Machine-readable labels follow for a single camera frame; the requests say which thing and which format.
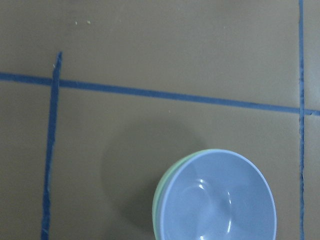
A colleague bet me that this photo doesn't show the brown paper table cover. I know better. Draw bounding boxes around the brown paper table cover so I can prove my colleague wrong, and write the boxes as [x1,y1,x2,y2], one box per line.
[0,0,320,240]

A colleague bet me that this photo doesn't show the blue ceramic bowl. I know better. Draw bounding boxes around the blue ceramic bowl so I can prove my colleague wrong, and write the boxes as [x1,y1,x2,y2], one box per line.
[152,149,277,240]

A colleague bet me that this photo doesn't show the green ceramic bowl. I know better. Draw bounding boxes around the green ceramic bowl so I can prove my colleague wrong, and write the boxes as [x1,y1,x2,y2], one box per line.
[152,149,232,240]

